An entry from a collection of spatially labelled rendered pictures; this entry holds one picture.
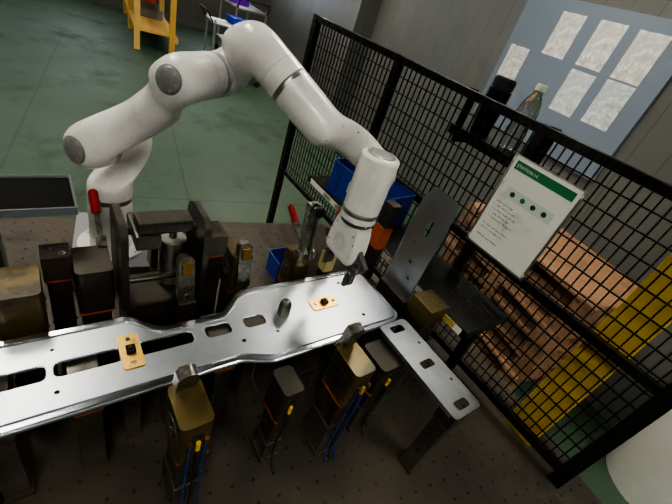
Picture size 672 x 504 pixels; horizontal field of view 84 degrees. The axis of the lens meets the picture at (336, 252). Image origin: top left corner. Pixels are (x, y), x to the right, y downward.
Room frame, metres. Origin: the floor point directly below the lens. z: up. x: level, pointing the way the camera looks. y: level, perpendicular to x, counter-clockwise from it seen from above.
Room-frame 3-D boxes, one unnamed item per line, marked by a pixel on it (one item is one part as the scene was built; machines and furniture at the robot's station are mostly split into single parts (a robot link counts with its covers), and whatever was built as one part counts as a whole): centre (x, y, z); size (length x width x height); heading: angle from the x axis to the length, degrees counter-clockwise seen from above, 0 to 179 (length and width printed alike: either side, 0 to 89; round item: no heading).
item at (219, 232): (0.75, 0.30, 0.91); 0.07 x 0.05 x 0.42; 45
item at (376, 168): (0.77, -0.02, 1.37); 0.09 x 0.08 x 0.13; 170
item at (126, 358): (0.44, 0.31, 1.01); 0.08 x 0.04 x 0.01; 45
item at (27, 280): (0.45, 0.55, 0.89); 0.12 x 0.08 x 0.38; 45
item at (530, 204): (1.09, -0.48, 1.30); 0.23 x 0.02 x 0.31; 45
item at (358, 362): (0.58, -0.13, 0.87); 0.12 x 0.07 x 0.35; 45
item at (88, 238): (0.91, 0.70, 0.89); 0.19 x 0.19 x 0.18
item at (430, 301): (0.87, -0.30, 0.88); 0.08 x 0.08 x 0.36; 45
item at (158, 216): (0.65, 0.38, 0.95); 0.18 x 0.13 x 0.49; 135
